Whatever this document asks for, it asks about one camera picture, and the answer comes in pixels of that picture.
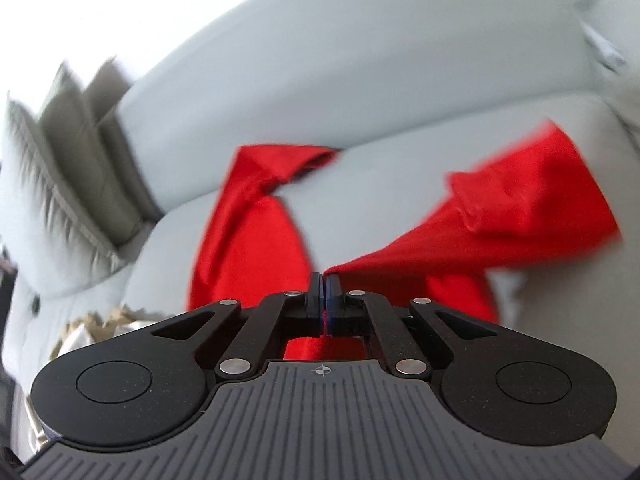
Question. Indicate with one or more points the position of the grey pillow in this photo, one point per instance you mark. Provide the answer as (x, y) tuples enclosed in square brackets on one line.
[(75, 170)]

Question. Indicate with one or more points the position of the cream crumpled garment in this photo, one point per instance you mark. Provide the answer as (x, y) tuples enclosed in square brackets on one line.
[(75, 337)]

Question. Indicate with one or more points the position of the grey sofa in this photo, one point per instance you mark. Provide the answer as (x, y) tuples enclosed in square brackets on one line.
[(400, 85)]

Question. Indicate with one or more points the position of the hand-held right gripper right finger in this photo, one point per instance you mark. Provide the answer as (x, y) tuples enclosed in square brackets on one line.
[(334, 305)]

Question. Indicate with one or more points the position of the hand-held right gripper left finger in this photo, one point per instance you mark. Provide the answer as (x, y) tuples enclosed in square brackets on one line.
[(315, 300)]

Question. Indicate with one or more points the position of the red pants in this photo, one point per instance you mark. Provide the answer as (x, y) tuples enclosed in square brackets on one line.
[(250, 240)]

